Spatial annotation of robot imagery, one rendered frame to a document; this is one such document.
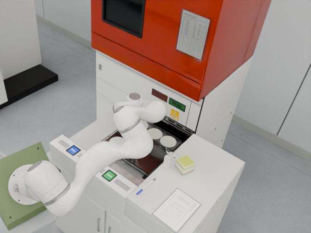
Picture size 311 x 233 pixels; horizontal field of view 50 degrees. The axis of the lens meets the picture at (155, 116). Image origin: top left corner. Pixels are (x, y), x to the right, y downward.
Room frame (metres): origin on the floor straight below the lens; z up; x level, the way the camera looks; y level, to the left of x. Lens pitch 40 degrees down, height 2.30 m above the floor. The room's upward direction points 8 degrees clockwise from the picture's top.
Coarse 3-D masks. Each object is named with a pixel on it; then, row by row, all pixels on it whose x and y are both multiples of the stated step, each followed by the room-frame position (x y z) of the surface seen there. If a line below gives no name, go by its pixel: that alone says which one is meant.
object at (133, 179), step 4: (112, 164) 1.24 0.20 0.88; (116, 164) 1.24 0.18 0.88; (112, 168) 1.21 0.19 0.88; (116, 168) 1.21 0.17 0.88; (120, 168) 1.21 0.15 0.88; (120, 172) 1.18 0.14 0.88; (124, 172) 1.19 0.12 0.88; (128, 172) 1.19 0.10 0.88; (124, 176) 1.16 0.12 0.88; (128, 176) 1.17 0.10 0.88; (132, 176) 1.17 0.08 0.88; (132, 180) 1.14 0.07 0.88; (136, 180) 1.15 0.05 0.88
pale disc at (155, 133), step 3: (150, 129) 1.54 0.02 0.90; (153, 129) 1.55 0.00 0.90; (156, 129) 1.55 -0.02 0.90; (150, 132) 1.52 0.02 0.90; (153, 132) 1.52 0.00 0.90; (156, 132) 1.53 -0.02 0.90; (159, 132) 1.53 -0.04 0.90; (153, 135) 1.49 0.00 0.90; (156, 135) 1.50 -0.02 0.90; (159, 135) 1.50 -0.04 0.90; (153, 138) 1.47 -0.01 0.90; (156, 138) 1.47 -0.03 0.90
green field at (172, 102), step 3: (171, 99) 1.60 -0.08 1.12; (171, 102) 1.59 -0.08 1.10; (174, 102) 1.58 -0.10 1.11; (177, 102) 1.57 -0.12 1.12; (174, 105) 1.58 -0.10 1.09; (177, 105) 1.57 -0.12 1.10; (180, 105) 1.56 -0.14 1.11; (183, 105) 1.55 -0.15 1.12; (180, 108) 1.56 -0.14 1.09; (183, 108) 1.55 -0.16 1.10
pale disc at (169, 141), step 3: (162, 138) 1.48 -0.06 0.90; (165, 138) 1.48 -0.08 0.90; (168, 138) 1.49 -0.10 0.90; (171, 138) 1.49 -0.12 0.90; (162, 141) 1.45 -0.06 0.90; (165, 141) 1.46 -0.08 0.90; (168, 141) 1.46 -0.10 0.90; (171, 141) 1.46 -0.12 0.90; (174, 141) 1.47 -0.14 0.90; (162, 144) 1.43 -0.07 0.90; (165, 144) 1.43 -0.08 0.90; (168, 144) 1.44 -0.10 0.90; (171, 144) 1.44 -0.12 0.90; (174, 144) 1.44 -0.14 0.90
